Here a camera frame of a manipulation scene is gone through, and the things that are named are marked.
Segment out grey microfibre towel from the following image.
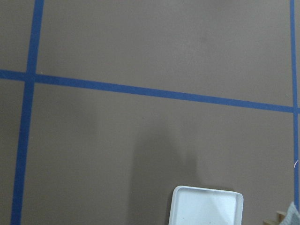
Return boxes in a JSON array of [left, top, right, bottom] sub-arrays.
[[279, 202, 300, 225]]

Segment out white towel rack wooden bars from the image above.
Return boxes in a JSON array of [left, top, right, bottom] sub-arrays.
[[168, 185, 288, 225]]

